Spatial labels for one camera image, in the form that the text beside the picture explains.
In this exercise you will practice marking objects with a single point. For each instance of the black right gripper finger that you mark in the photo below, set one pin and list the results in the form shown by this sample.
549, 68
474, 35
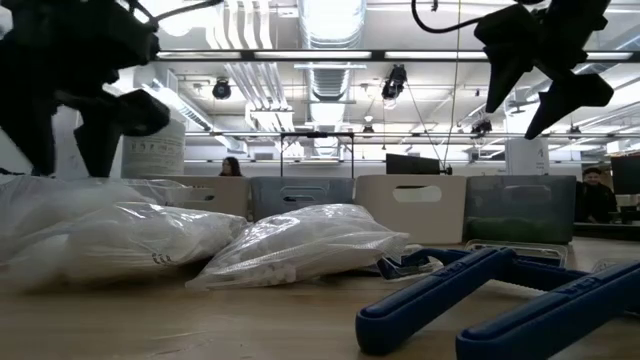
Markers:
505, 70
570, 100

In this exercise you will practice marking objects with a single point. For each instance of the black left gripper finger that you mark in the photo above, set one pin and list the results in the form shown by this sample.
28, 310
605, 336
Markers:
27, 135
100, 125

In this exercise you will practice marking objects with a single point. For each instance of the clear bag of white items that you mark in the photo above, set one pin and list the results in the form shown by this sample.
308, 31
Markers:
45, 210
150, 240
300, 250

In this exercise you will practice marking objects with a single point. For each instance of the white plastic cup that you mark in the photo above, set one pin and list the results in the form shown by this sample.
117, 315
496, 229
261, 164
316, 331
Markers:
155, 150

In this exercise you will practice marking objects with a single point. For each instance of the white box with print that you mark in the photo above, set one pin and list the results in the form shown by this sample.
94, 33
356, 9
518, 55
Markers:
527, 157

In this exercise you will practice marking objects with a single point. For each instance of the black computer monitor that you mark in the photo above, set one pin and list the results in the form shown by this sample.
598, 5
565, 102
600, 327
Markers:
626, 175
412, 165

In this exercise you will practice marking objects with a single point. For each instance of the person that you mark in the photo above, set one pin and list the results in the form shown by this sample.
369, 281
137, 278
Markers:
230, 167
595, 200

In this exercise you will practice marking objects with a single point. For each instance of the black ceiling spotlight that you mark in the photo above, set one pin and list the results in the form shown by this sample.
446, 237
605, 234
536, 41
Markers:
395, 82
221, 90

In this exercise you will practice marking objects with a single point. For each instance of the dark grey plastic bin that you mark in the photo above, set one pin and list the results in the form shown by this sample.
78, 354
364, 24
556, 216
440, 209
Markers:
520, 205

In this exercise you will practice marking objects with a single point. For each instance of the clear beige plastic bin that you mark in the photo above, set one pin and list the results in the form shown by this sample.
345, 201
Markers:
220, 197

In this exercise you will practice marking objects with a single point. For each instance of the clear plastic blister package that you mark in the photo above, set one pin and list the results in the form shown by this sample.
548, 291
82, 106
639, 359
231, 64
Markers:
555, 250

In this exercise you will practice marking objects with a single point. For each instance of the white plastic bin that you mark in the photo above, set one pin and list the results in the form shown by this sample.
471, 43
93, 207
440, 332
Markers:
415, 220

